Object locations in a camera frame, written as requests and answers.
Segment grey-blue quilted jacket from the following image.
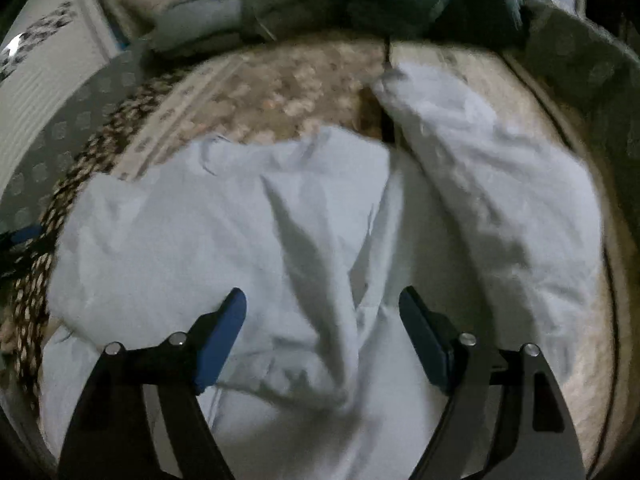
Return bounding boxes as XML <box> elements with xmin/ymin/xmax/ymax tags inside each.
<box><xmin>147</xmin><ymin>0</ymin><xmax>351</xmax><ymax>56</ymax></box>

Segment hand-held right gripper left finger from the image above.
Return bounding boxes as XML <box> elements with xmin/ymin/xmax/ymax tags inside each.
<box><xmin>57</xmin><ymin>287</ymin><xmax>248</xmax><ymax>480</ymax></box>

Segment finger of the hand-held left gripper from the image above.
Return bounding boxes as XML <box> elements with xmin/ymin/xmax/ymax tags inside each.
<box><xmin>0</xmin><ymin>225</ymin><xmax>47</xmax><ymax>281</ymax></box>

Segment white panel with black print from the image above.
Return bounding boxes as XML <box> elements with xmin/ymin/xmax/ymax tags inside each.
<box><xmin>0</xmin><ymin>0</ymin><xmax>123</xmax><ymax>201</ymax></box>

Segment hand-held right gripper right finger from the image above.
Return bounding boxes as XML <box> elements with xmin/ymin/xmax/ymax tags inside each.
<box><xmin>398</xmin><ymin>286</ymin><xmax>587</xmax><ymax>480</ymax></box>

